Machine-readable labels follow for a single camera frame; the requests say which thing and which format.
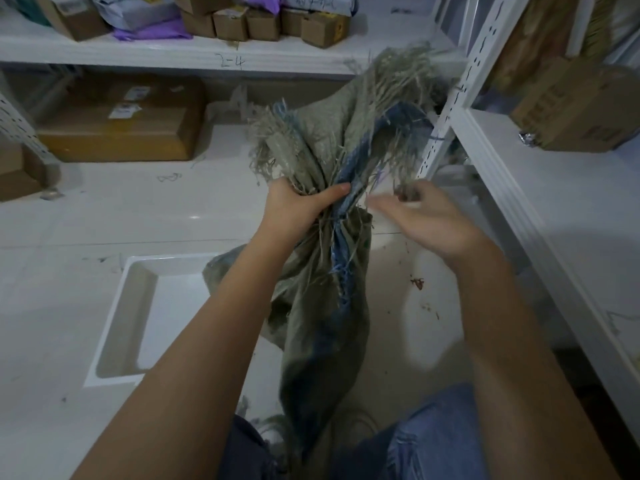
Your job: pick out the person's left hand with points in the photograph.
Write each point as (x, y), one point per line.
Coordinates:
(287, 207)

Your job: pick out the person's right hand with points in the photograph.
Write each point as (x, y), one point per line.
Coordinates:
(432, 222)

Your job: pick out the person's left thumb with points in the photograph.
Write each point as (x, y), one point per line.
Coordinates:
(327, 195)

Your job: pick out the person's right fingers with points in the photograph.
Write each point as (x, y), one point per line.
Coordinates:
(395, 204)

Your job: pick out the grey-green woven sack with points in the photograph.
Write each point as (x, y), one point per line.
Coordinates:
(325, 219)

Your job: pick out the person's left forearm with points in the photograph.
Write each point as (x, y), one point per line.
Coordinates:
(185, 364)

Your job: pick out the person's right forearm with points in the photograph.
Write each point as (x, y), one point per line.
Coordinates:
(520, 374)

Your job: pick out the white slotted shelf rack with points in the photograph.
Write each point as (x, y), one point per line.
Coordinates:
(540, 194)

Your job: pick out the white metal shelving unit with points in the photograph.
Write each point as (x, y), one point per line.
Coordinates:
(250, 54)

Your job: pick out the small brown cardboard box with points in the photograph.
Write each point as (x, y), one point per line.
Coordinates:
(294, 20)
(263, 24)
(199, 23)
(324, 29)
(231, 23)

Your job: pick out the white printed mailer bag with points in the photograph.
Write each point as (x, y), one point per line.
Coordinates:
(320, 2)

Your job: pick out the brown cardboard box with print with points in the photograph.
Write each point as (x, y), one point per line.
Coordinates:
(575, 107)

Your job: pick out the tall brown cardboard box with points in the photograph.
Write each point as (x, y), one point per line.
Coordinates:
(535, 39)

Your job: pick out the white plastic tray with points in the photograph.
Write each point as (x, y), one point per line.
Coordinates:
(150, 319)

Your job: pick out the large brown cardboard box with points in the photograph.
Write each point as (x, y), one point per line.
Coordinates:
(120, 119)

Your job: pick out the person's blue jeans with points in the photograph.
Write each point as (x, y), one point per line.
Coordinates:
(400, 439)

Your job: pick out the purple plastic mailer bag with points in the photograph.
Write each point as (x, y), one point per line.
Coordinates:
(152, 29)

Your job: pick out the grey plastic mailer bag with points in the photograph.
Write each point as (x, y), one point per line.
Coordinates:
(132, 9)

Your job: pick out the flat brown cardboard box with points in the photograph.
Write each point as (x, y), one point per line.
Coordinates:
(20, 172)

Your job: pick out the brown cardboard box with label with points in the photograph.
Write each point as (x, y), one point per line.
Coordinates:
(72, 14)

